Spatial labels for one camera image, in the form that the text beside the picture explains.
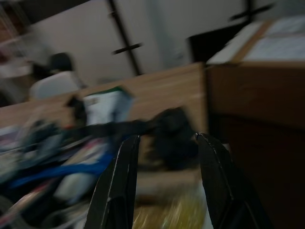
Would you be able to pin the light wooden desk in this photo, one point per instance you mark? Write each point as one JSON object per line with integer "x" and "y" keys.
{"x": 166, "y": 86}

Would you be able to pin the white and green carton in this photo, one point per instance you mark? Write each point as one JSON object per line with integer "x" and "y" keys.
{"x": 107, "y": 107}

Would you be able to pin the small labelled cardboard box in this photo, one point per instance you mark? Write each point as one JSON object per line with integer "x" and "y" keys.
{"x": 274, "y": 45}

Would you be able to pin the blue plastic bag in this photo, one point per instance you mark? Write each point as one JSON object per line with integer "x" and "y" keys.
{"x": 78, "y": 167}

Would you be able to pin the person in white shirt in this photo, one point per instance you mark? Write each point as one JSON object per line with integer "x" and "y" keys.
{"x": 54, "y": 86}

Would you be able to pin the yellow snack packet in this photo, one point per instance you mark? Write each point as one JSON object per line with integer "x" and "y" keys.
{"x": 166, "y": 210}

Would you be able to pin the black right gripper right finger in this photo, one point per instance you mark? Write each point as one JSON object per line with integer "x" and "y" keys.
{"x": 221, "y": 186}

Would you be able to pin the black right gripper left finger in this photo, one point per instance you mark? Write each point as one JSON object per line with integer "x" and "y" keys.
{"x": 119, "y": 186}

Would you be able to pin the black bag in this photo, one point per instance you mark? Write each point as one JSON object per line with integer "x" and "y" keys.
{"x": 174, "y": 138}

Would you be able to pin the black stand pole with crossbar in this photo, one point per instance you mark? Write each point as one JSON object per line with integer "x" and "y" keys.
{"x": 126, "y": 45}
{"x": 252, "y": 12}

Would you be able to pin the dark brown wooden table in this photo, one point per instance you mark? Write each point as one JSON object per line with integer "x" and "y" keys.
{"x": 257, "y": 107}

